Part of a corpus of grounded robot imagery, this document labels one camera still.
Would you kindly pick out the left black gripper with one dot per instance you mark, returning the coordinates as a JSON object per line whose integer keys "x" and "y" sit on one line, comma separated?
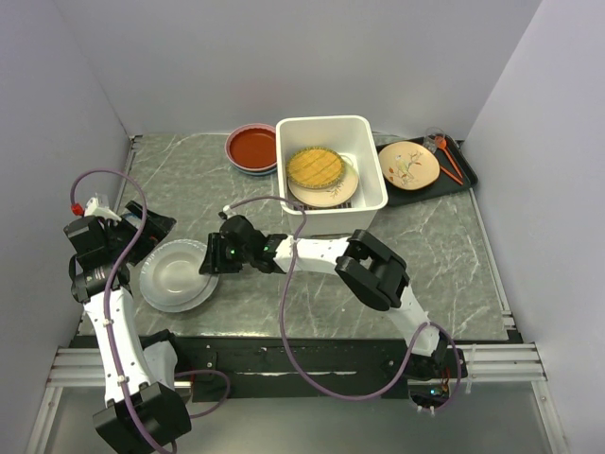
{"x": 155, "y": 229}

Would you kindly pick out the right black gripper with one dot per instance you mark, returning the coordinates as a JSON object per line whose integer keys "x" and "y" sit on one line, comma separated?
{"x": 214, "y": 254}

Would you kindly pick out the red round plate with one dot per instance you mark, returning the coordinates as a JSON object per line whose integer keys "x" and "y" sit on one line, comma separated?
{"x": 252, "y": 149}

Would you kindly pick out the cream floral plate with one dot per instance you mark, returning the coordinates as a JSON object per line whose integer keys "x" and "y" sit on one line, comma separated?
{"x": 330, "y": 196}

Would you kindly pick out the round bamboo mat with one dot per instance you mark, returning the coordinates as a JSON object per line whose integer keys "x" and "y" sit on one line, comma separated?
{"x": 315, "y": 167}

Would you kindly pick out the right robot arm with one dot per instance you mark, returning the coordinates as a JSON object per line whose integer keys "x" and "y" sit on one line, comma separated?
{"x": 373, "y": 272}

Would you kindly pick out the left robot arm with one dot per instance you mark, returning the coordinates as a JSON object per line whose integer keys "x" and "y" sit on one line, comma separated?
{"x": 143, "y": 413}

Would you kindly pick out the white plastic bin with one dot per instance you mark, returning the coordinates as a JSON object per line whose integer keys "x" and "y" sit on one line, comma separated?
{"x": 351, "y": 137}

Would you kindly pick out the beige bird pattern plate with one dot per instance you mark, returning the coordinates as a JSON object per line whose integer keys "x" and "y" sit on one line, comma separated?
{"x": 408, "y": 166}

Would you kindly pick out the orange plastic fork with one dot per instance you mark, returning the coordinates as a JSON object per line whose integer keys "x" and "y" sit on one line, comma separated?
{"x": 451, "y": 175}

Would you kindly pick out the clear plastic cup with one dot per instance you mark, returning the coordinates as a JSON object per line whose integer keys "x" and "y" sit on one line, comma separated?
{"x": 428, "y": 140}

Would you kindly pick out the black tray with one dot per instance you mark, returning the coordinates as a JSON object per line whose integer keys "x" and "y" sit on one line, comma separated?
{"x": 442, "y": 186}

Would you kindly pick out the orange plastic spoon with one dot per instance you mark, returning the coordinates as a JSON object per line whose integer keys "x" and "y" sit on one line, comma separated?
{"x": 449, "y": 153}

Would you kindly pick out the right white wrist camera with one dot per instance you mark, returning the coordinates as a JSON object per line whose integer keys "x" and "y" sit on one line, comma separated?
{"x": 226, "y": 212}

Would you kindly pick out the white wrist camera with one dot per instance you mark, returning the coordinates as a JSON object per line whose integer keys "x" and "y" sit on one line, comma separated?
{"x": 226, "y": 212}
{"x": 96, "y": 207}

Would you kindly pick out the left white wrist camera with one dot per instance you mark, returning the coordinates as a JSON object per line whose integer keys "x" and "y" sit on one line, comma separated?
{"x": 96, "y": 207}

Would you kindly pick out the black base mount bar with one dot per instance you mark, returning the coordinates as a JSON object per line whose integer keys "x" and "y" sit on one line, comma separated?
{"x": 270, "y": 368}

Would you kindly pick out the aluminium rail frame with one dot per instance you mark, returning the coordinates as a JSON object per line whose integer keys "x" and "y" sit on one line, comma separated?
{"x": 495, "y": 363}

